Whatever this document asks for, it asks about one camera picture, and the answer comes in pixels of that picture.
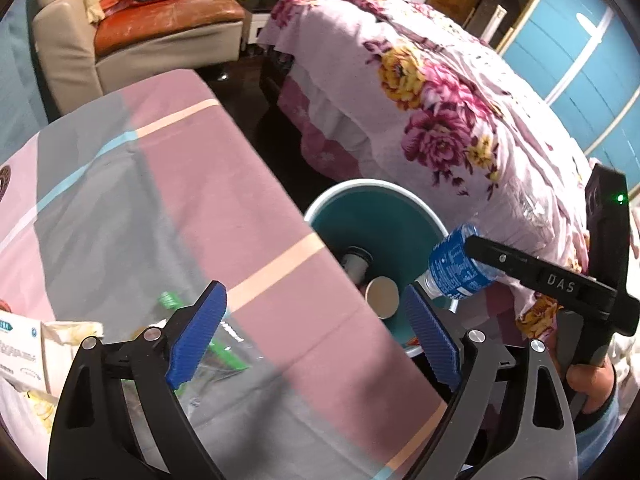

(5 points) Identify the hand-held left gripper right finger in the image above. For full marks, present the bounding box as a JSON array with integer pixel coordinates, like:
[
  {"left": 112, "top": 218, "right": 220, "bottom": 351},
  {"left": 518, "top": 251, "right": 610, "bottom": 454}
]
[{"left": 402, "top": 284, "right": 581, "bottom": 480}]

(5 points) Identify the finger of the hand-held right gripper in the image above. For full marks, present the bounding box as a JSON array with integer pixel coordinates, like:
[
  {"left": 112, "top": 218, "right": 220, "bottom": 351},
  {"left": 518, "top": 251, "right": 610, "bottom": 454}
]
[{"left": 464, "top": 236, "right": 538, "bottom": 291}]

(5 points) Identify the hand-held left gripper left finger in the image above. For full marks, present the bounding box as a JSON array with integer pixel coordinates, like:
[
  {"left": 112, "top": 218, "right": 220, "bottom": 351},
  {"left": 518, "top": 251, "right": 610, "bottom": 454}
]
[{"left": 47, "top": 280, "right": 228, "bottom": 480}]

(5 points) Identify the green clear plastic wrapper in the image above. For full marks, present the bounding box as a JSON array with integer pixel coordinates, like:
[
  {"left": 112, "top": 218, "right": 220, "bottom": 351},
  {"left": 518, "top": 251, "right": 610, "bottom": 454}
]
[{"left": 130, "top": 291, "right": 261, "bottom": 411}]

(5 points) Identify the blue label water bottle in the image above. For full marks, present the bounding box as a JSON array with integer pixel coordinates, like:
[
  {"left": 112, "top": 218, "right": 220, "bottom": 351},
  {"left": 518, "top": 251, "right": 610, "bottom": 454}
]
[{"left": 415, "top": 222, "right": 506, "bottom": 301}]

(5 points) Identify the pink paper cup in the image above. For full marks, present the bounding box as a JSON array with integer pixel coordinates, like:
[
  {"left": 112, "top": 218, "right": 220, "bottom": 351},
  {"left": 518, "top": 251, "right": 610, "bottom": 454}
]
[{"left": 365, "top": 276, "right": 401, "bottom": 320}]

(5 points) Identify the teal plastic bin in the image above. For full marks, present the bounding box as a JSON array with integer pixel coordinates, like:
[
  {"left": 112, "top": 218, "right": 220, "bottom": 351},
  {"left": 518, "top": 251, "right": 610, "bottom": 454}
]
[{"left": 303, "top": 178, "right": 458, "bottom": 358}]

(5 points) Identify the person's right forearm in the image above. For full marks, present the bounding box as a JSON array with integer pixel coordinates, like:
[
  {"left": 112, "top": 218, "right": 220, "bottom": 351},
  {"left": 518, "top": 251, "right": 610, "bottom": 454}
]
[{"left": 572, "top": 400, "right": 626, "bottom": 480}]

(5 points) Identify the person's right hand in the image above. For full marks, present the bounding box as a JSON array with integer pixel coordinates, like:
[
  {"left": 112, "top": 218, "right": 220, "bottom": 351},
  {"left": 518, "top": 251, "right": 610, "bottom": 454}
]
[{"left": 565, "top": 361, "right": 617, "bottom": 417}]

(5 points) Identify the crumpled white tissue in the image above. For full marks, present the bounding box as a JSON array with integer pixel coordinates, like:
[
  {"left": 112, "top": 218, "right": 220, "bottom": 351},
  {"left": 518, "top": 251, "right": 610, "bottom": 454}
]
[{"left": 40, "top": 319, "right": 106, "bottom": 396}]

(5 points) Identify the plaid tablecloth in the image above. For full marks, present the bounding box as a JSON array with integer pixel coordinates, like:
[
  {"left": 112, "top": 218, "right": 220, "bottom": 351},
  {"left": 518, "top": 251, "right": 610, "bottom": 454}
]
[{"left": 0, "top": 67, "right": 448, "bottom": 480}]

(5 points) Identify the pink floral bedspread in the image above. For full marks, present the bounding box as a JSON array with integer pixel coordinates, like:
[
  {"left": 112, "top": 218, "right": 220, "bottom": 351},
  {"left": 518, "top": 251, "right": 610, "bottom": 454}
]
[{"left": 257, "top": 0, "right": 640, "bottom": 341}]

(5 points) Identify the white printed packet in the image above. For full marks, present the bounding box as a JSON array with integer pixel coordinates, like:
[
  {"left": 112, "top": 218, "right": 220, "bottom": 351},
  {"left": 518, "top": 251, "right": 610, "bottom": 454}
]
[{"left": 0, "top": 310, "right": 48, "bottom": 393}]

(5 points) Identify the blue wardrobe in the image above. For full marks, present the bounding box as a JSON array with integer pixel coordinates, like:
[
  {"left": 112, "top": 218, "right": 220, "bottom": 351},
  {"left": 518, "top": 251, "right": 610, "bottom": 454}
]
[{"left": 500, "top": 0, "right": 640, "bottom": 191}]

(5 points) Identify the pink bed skirt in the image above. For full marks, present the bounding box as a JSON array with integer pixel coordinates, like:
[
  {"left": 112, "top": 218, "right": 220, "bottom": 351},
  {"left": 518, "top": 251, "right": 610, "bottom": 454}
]
[{"left": 277, "top": 75, "right": 373, "bottom": 183}]

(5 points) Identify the white narrow panel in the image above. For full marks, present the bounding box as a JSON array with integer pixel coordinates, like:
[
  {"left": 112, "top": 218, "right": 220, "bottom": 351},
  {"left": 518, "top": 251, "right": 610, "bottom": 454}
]
[{"left": 487, "top": 4, "right": 509, "bottom": 46}]

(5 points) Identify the blue-grey curtain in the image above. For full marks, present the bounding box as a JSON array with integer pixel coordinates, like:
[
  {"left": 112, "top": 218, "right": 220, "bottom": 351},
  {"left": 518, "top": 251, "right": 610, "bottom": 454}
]
[{"left": 0, "top": 0, "right": 51, "bottom": 146}]

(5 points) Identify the beige orange sofa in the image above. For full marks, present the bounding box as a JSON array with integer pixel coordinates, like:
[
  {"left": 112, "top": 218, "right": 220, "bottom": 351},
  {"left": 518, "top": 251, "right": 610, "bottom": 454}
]
[{"left": 32, "top": 0, "right": 247, "bottom": 116}]

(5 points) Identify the white side table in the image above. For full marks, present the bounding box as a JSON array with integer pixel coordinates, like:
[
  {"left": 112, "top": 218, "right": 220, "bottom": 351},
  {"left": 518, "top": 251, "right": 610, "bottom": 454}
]
[{"left": 245, "top": 0, "right": 301, "bottom": 53}]

